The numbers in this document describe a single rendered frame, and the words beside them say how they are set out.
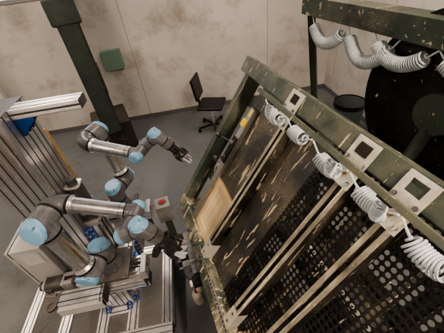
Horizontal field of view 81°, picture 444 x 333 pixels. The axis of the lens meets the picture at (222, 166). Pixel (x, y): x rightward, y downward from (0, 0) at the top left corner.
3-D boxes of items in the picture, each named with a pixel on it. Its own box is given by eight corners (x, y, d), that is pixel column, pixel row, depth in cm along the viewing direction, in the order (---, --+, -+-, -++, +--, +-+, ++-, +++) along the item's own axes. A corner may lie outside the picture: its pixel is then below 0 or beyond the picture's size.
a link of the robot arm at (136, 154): (65, 139, 160) (137, 153, 151) (76, 129, 168) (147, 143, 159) (72, 153, 167) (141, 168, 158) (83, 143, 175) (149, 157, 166)
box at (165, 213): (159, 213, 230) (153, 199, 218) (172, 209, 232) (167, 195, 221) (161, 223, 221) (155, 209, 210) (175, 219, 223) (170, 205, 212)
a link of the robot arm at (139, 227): (128, 217, 115) (142, 211, 111) (146, 228, 121) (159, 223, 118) (123, 233, 109) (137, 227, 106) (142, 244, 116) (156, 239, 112)
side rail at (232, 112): (195, 193, 230) (184, 191, 225) (258, 77, 184) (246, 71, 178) (197, 198, 226) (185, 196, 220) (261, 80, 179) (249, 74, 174)
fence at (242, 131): (196, 213, 209) (191, 213, 206) (256, 108, 168) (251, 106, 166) (197, 218, 205) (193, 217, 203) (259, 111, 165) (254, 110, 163)
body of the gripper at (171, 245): (184, 250, 122) (166, 240, 115) (170, 258, 124) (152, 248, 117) (183, 236, 128) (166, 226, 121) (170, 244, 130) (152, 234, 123)
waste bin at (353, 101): (364, 137, 404) (373, 104, 368) (335, 143, 401) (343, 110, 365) (349, 123, 437) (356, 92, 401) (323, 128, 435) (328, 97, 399)
